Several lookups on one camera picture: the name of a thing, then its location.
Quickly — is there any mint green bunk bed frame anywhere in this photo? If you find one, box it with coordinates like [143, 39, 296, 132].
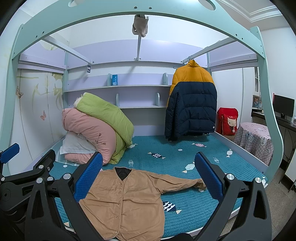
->
[0, 0, 285, 185]

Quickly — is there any red cartoon cushion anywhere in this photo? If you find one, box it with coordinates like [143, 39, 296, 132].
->
[216, 108, 238, 136]

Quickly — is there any pink folded quilt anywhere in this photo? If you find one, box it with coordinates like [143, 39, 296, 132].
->
[62, 108, 116, 164]

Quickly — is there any tan padded jacket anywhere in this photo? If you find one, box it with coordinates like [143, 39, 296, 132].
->
[79, 167, 206, 240]

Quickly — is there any grey cloth on bed rail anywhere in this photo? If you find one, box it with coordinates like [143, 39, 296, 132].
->
[132, 15, 149, 37]

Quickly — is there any dark wooden desk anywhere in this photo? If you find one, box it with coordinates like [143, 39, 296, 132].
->
[250, 111, 296, 134]

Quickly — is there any black computer monitor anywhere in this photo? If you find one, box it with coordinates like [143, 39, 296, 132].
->
[273, 94, 295, 119]

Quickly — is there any lilac wall shelf unit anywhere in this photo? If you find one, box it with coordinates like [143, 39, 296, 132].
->
[63, 40, 200, 136]

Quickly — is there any blue box on shelf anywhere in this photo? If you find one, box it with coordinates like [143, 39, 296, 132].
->
[111, 74, 118, 86]

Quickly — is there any green folded quilt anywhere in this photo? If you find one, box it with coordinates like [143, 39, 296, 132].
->
[74, 92, 134, 164]

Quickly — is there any navy and yellow puffer jacket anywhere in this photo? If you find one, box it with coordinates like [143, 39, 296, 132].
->
[165, 60, 217, 141]

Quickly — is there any teal quilted bed mat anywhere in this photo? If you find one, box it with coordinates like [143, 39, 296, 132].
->
[49, 133, 269, 239]

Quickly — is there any white pillow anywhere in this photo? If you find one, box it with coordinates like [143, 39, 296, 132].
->
[60, 132, 96, 154]

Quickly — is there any round table with checked cloth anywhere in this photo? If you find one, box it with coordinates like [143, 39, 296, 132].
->
[234, 123, 273, 166]

